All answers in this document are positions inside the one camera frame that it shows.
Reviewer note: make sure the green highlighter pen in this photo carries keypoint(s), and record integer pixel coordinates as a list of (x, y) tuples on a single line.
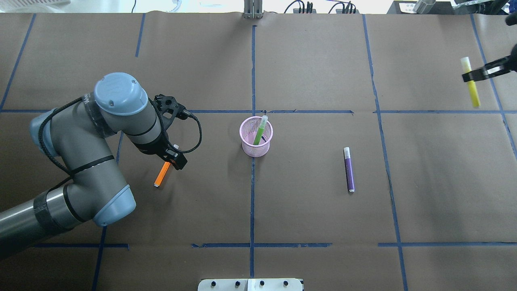
[(260, 130)]

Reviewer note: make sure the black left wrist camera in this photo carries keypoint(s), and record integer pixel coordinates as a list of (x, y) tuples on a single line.
[(169, 108)]

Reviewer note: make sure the pink mesh pen holder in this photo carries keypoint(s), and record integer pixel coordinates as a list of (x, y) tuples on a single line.
[(247, 132)]

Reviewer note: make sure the aluminium frame post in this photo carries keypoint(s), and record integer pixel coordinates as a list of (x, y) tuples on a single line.
[(253, 9)]

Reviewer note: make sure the purple highlighter pen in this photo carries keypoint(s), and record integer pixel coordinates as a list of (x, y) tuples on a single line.
[(349, 170)]

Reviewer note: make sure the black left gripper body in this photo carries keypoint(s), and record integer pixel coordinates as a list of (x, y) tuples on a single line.
[(155, 148)]

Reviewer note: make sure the white mounting plate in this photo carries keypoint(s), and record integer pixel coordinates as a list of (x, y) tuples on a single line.
[(251, 284)]

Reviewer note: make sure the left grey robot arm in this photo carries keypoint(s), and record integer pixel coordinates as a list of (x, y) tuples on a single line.
[(73, 137)]

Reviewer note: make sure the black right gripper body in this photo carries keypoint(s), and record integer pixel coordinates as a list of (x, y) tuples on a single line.
[(490, 69)]

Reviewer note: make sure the orange highlighter pen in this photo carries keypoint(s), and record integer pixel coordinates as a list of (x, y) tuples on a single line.
[(162, 173)]

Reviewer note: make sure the yellow highlighter pen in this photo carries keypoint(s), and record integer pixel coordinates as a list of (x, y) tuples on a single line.
[(473, 93)]

